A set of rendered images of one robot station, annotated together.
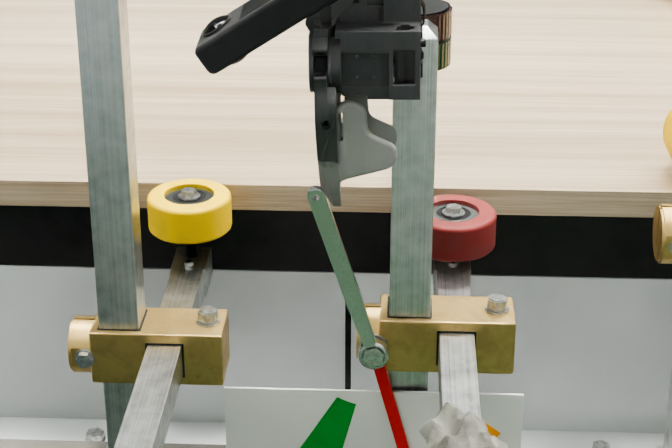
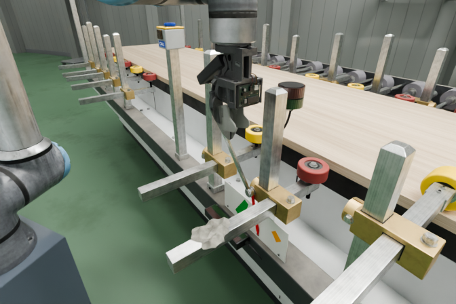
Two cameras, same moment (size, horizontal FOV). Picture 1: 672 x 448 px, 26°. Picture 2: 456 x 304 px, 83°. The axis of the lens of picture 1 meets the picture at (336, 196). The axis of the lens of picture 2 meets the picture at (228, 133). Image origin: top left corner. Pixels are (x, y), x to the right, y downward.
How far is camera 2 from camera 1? 0.83 m
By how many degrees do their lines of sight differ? 46
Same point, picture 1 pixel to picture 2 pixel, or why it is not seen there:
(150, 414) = (184, 174)
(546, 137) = not seen: hidden behind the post
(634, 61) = not seen: outside the picture
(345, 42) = (218, 81)
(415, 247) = (265, 166)
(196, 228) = (250, 138)
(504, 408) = (282, 234)
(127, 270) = (211, 138)
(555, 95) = (418, 148)
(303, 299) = (286, 172)
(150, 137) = not seen: hidden behind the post
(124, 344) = (209, 157)
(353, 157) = (226, 124)
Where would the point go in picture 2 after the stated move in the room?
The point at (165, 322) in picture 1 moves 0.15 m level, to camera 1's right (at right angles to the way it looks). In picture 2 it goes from (220, 156) to (252, 178)
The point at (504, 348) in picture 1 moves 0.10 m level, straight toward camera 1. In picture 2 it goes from (283, 215) to (249, 232)
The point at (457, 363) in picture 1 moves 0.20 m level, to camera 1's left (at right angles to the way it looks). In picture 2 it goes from (256, 209) to (207, 170)
